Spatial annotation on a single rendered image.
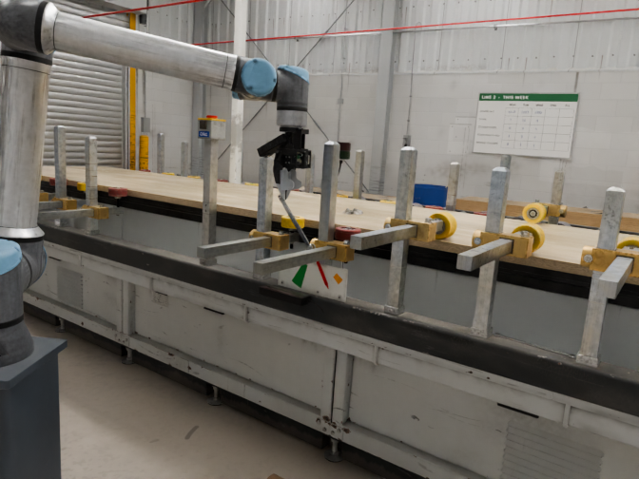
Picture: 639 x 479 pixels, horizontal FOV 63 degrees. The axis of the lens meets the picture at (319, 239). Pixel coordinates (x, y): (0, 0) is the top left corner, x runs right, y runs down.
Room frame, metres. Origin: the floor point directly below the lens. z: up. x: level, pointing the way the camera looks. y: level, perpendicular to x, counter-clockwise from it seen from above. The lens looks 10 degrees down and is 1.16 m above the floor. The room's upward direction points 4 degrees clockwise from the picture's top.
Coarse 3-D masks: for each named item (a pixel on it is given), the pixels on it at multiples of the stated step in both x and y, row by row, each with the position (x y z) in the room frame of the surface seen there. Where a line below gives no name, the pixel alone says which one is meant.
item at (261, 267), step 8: (320, 248) 1.49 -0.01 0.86; (328, 248) 1.49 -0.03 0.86; (280, 256) 1.35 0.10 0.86; (288, 256) 1.35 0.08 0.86; (296, 256) 1.36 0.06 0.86; (304, 256) 1.39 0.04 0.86; (312, 256) 1.42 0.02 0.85; (320, 256) 1.46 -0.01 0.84; (328, 256) 1.49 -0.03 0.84; (256, 264) 1.26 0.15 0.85; (264, 264) 1.26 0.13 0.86; (272, 264) 1.28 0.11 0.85; (280, 264) 1.31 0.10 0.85; (288, 264) 1.33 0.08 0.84; (296, 264) 1.36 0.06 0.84; (256, 272) 1.26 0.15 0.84; (264, 272) 1.26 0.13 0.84; (272, 272) 1.28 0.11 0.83
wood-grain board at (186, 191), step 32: (128, 192) 2.36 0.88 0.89; (160, 192) 2.33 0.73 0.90; (192, 192) 2.42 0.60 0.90; (224, 192) 2.52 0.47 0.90; (256, 192) 2.62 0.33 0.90; (352, 224) 1.73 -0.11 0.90; (480, 224) 1.94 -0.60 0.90; (512, 224) 2.00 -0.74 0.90; (544, 224) 2.06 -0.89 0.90; (544, 256) 1.38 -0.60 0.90; (576, 256) 1.41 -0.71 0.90
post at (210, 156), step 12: (204, 144) 1.85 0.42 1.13; (216, 144) 1.86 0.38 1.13; (204, 156) 1.85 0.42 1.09; (216, 156) 1.86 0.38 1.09; (204, 168) 1.85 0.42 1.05; (216, 168) 1.86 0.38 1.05; (204, 180) 1.85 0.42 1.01; (216, 180) 1.86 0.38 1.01; (204, 192) 1.85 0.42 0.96; (216, 192) 1.86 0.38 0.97; (204, 204) 1.85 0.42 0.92; (216, 204) 1.86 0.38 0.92; (204, 216) 1.85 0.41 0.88; (204, 228) 1.85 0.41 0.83; (204, 240) 1.85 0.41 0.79; (204, 264) 1.84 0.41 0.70
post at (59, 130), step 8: (56, 128) 2.40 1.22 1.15; (64, 128) 2.42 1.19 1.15; (56, 136) 2.40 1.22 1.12; (64, 136) 2.42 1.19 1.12; (56, 144) 2.41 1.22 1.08; (64, 144) 2.42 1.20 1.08; (56, 152) 2.41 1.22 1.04; (64, 152) 2.42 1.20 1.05; (56, 160) 2.41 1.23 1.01; (64, 160) 2.42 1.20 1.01; (56, 168) 2.41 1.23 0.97; (64, 168) 2.42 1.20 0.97; (56, 176) 2.41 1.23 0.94; (64, 176) 2.42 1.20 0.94; (56, 184) 2.41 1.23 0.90; (64, 184) 2.42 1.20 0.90; (56, 192) 2.41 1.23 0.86; (64, 192) 2.42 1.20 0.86
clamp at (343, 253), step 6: (312, 240) 1.58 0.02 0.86; (318, 240) 1.56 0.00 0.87; (336, 240) 1.57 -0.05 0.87; (318, 246) 1.56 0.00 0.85; (336, 246) 1.52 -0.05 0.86; (342, 246) 1.51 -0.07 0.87; (348, 246) 1.51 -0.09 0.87; (336, 252) 1.52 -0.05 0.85; (342, 252) 1.51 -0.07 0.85; (348, 252) 1.51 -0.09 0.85; (354, 252) 1.54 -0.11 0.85; (336, 258) 1.52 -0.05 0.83; (342, 258) 1.50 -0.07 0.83; (348, 258) 1.51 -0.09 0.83
